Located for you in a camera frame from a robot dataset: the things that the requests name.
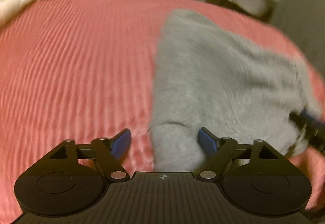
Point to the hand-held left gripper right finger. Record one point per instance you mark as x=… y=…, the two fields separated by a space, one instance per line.
x=208 y=142

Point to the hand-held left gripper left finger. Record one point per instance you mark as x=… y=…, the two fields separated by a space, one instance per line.
x=121 y=144

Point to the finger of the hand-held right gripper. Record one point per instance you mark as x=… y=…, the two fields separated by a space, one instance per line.
x=311 y=127

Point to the grey fleece pants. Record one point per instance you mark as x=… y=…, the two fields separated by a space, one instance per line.
x=215 y=74

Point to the pink ribbed blanket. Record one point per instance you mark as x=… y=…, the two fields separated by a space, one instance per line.
x=76 y=61

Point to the pink plush pillow toy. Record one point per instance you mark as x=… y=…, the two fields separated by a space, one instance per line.
x=12 y=3

